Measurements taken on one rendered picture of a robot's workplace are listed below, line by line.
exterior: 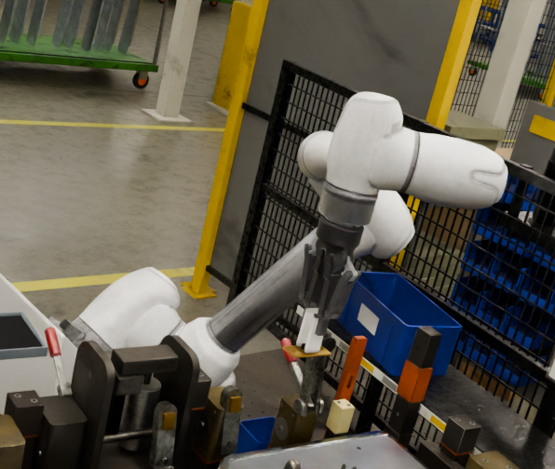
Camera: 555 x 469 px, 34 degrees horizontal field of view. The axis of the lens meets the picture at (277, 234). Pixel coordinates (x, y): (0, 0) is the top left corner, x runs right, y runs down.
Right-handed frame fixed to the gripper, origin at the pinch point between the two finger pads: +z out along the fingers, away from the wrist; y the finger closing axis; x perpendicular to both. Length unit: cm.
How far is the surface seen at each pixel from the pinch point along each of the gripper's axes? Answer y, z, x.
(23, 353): 25.8, 15.5, 39.5
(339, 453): 4.5, 30.2, -19.7
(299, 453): 6.6, 30.4, -11.3
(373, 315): 37, 17, -51
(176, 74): 624, 67, -323
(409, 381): 14, 22, -45
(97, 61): 720, 81, -289
